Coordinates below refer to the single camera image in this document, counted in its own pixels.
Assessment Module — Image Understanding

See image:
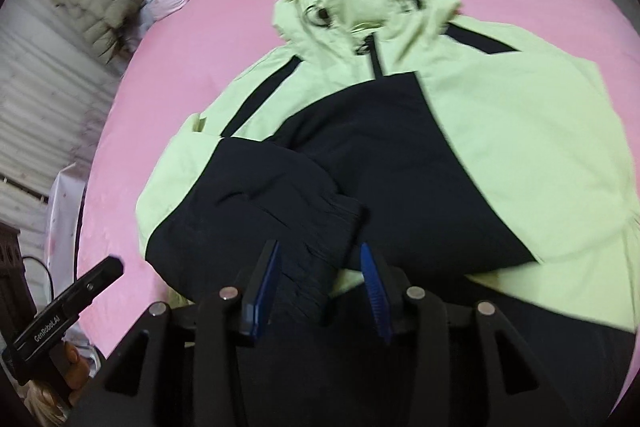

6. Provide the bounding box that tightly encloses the white curtain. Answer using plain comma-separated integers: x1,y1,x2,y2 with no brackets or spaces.
0,0,124,228

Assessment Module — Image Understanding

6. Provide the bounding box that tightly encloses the white patterned gift bag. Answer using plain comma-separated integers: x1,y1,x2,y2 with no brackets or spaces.
44,162,88,295

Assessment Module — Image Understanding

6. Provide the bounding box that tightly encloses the person's left hand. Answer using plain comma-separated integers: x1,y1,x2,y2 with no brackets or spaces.
35,341,90,407

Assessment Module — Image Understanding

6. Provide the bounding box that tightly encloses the beige puffer jacket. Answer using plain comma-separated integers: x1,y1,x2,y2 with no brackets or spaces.
51,0,143,64

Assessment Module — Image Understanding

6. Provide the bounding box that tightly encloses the black cable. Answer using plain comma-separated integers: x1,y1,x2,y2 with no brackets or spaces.
19,255,57,303

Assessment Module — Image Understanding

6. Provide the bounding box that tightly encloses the green and black hooded jacket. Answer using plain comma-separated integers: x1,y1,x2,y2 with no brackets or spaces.
137,0,639,426

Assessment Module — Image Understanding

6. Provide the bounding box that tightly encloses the pink bed sheet mattress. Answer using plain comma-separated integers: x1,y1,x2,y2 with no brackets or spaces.
78,0,639,353

